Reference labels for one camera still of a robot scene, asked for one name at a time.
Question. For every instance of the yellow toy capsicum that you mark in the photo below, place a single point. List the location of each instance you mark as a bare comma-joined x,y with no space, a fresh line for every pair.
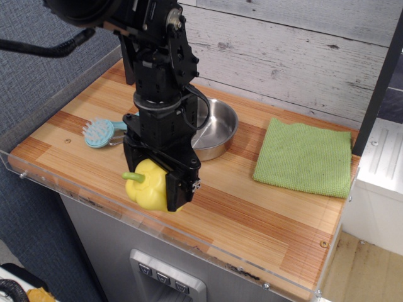
146,186

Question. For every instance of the light blue scrub brush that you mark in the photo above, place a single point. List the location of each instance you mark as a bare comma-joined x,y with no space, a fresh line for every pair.
99,133

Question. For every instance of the black vertical post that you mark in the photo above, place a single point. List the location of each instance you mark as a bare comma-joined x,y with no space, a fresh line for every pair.
386,73
128,53

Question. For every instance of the green microfibre cloth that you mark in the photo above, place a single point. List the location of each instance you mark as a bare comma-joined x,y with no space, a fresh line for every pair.
305,158

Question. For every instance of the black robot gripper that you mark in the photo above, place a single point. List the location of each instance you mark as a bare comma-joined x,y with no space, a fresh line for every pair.
165,138

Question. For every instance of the black vertical post left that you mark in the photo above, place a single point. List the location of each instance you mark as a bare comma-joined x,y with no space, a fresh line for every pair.
128,53

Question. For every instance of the white toy appliance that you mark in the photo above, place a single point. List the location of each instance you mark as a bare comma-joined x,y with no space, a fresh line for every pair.
373,211

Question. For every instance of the silver dispenser button panel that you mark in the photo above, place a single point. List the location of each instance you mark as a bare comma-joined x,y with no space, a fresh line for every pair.
159,281

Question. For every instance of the steel pan with wire handle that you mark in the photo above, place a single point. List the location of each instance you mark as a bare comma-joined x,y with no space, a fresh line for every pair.
218,124

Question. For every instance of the black vertical post right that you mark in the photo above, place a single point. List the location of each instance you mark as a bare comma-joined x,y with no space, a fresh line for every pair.
386,73

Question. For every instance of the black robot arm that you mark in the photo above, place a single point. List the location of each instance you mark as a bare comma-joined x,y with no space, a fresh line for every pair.
159,62

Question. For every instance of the stainless steel cabinet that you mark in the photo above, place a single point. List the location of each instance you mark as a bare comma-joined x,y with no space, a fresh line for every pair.
108,238

